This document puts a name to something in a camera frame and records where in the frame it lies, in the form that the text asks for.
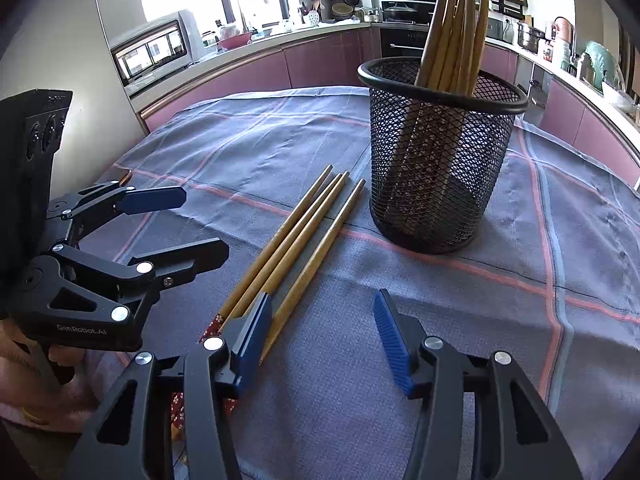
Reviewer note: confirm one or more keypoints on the bunch of wooden chopsticks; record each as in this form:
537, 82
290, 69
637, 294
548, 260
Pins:
452, 35

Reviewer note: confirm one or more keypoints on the blue plaid tablecloth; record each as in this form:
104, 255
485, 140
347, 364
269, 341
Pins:
500, 310

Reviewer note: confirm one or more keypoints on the black mesh utensil holder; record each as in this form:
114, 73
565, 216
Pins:
430, 185

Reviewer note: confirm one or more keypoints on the red-tipped wooden chopstick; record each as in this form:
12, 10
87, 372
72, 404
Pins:
320, 255
273, 240
320, 212
292, 240

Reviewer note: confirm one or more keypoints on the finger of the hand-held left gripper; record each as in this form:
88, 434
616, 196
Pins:
200, 255
155, 199

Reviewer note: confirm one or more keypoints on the steel steamer pot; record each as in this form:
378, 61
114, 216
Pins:
531, 37

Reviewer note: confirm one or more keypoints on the pink bowl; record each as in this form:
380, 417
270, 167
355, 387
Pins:
235, 41

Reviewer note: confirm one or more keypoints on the black lidded pot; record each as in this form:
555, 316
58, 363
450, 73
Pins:
399, 12

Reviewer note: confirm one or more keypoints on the white countertop oven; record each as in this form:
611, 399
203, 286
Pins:
150, 52

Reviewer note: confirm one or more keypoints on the black integrated stove oven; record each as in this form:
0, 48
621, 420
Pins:
400, 42

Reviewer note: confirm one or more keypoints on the person's left hand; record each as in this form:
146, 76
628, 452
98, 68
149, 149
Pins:
30, 390

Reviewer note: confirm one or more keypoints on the pink electric kettle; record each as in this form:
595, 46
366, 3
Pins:
564, 30

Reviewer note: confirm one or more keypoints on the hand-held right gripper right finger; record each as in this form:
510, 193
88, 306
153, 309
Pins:
392, 342

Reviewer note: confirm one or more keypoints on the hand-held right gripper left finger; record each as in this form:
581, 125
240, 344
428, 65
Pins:
253, 342

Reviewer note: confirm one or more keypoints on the pink base cabinets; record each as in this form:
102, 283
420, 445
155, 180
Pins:
250, 75
600, 125

